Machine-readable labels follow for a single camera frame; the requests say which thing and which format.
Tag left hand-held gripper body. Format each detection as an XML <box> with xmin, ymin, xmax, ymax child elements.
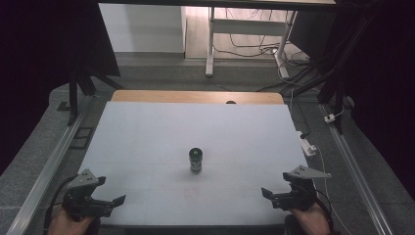
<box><xmin>62</xmin><ymin>168</ymin><xmax>115</xmax><ymax>218</ymax></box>

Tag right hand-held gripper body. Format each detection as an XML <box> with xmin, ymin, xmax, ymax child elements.
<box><xmin>270</xmin><ymin>164</ymin><xmax>333</xmax><ymax>212</ymax></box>

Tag dark jar with green lid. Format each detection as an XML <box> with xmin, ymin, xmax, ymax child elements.
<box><xmin>188</xmin><ymin>147</ymin><xmax>204</xmax><ymax>175</ymax></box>

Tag person's right hand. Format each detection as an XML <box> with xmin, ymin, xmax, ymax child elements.
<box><xmin>288</xmin><ymin>202</ymin><xmax>331</xmax><ymax>235</ymax></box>

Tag person's left hand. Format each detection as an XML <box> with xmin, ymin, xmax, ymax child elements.
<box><xmin>47</xmin><ymin>204</ymin><xmax>96</xmax><ymax>235</ymax></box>

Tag white power strip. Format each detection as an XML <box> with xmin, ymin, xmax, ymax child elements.
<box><xmin>296</xmin><ymin>130</ymin><xmax>318</xmax><ymax>158</ymax></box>

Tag white table mat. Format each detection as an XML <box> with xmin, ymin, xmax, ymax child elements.
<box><xmin>77</xmin><ymin>100</ymin><xmax>309</xmax><ymax>227</ymax></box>

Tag black metal stand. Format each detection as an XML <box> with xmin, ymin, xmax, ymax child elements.
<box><xmin>287</xmin><ymin>13</ymin><xmax>376</xmax><ymax>135</ymax></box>
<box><xmin>67</xmin><ymin>63</ymin><xmax>125</xmax><ymax>126</ymax></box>

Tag wooden table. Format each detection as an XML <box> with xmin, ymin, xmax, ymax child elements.
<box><xmin>111</xmin><ymin>89</ymin><xmax>286</xmax><ymax>106</ymax></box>

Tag black curtain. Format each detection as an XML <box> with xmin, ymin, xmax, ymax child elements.
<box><xmin>288</xmin><ymin>0</ymin><xmax>415</xmax><ymax>200</ymax></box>
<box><xmin>0</xmin><ymin>0</ymin><xmax>121</xmax><ymax>177</ymax></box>

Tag thin white cable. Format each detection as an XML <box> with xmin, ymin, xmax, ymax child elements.
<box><xmin>312</xmin><ymin>144</ymin><xmax>354</xmax><ymax>235</ymax></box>

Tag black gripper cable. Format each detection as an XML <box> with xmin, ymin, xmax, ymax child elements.
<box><xmin>311</xmin><ymin>182</ymin><xmax>337</xmax><ymax>235</ymax></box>
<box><xmin>43</xmin><ymin>173</ymin><xmax>80</xmax><ymax>235</ymax></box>

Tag black rectangular floor frame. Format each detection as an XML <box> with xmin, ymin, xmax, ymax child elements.
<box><xmin>69</xmin><ymin>126</ymin><xmax>96</xmax><ymax>151</ymax></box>

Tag aluminium rail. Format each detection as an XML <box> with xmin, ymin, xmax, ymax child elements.
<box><xmin>319</xmin><ymin>103</ymin><xmax>395</xmax><ymax>235</ymax></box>
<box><xmin>5</xmin><ymin>103</ymin><xmax>88</xmax><ymax>235</ymax></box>

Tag black floor cables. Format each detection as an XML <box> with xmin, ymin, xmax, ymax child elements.
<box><xmin>211</xmin><ymin>8</ymin><xmax>314</xmax><ymax>94</ymax></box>

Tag white desk frame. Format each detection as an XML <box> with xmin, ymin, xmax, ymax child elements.
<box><xmin>205</xmin><ymin>6</ymin><xmax>299</xmax><ymax>79</ymax></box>

